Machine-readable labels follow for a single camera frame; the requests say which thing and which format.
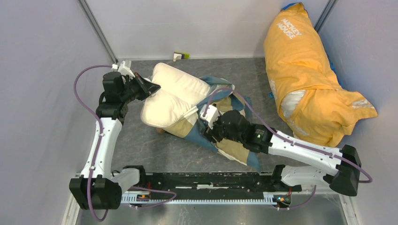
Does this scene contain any aluminium frame rail front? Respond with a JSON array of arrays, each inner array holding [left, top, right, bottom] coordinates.
[[70, 172, 352, 195]]

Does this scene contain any aluminium frame post left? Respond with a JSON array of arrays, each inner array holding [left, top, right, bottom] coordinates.
[[77, 0, 118, 64]]

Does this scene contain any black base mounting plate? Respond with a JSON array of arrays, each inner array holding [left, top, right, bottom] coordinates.
[[136, 172, 302, 192]]

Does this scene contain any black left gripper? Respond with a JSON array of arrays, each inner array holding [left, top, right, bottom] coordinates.
[[119, 72, 160, 104]]

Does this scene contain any yellow Mickey Mouse pillow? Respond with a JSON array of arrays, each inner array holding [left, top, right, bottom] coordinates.
[[263, 2, 378, 147]]

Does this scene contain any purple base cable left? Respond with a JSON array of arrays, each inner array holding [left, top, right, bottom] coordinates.
[[129, 186, 177, 210]]

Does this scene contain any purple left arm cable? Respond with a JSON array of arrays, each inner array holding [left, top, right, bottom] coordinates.
[[73, 64, 114, 222]]

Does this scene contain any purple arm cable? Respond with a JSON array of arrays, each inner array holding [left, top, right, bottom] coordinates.
[[73, 64, 114, 222], [202, 87, 373, 184]]

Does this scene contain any small white green block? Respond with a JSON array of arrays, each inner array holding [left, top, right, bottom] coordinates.
[[173, 52, 190, 62]]

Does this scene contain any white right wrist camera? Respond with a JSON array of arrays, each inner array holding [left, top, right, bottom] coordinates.
[[199, 105, 220, 129]]

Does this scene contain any white slotted cable duct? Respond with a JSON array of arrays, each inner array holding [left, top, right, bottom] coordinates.
[[121, 191, 291, 206]]

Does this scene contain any aluminium frame post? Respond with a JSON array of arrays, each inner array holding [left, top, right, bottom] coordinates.
[[314, 0, 338, 32], [77, 0, 118, 64]]

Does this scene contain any small wooden letter cube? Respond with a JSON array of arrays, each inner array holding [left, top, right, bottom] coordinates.
[[156, 128, 165, 134]]

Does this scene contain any cream white pillow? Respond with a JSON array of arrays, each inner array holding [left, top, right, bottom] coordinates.
[[140, 63, 210, 128]]

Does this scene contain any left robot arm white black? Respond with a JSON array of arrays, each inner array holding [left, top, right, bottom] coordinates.
[[69, 72, 161, 210]]

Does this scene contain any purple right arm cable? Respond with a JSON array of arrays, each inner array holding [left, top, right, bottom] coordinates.
[[202, 87, 373, 184]]

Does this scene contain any blue beige checkered pillowcase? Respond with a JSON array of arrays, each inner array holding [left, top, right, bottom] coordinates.
[[165, 76, 261, 172]]

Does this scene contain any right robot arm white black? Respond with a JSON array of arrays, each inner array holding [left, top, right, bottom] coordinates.
[[199, 106, 361, 196]]

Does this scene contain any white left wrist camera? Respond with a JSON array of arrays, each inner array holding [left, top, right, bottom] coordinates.
[[111, 60, 135, 78]]

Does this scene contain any aluminium frame post right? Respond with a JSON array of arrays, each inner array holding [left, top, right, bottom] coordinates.
[[314, 0, 338, 32]]

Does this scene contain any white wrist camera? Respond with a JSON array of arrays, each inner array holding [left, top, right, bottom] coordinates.
[[199, 105, 220, 129], [111, 60, 135, 78]]

